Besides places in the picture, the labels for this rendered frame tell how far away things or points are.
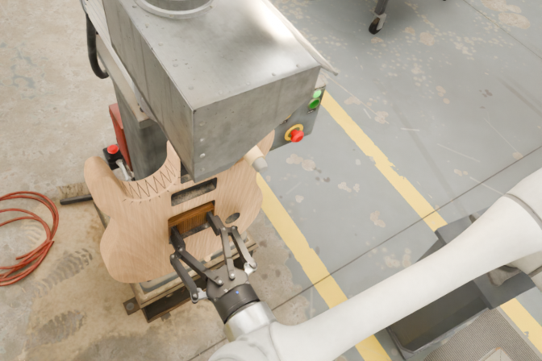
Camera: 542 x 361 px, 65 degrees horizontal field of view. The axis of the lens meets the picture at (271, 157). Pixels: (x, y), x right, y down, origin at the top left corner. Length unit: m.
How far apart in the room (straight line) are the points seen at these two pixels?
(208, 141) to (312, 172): 1.84
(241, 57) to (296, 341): 0.36
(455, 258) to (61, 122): 2.20
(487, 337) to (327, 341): 1.71
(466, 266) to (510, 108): 2.58
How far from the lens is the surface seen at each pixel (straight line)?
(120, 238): 0.82
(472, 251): 0.75
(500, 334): 2.31
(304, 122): 1.18
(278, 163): 2.33
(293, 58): 0.53
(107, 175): 0.67
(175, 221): 0.86
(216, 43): 0.54
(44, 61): 2.96
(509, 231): 0.75
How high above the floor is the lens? 1.86
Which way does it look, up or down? 53 degrees down
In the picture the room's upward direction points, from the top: 12 degrees clockwise
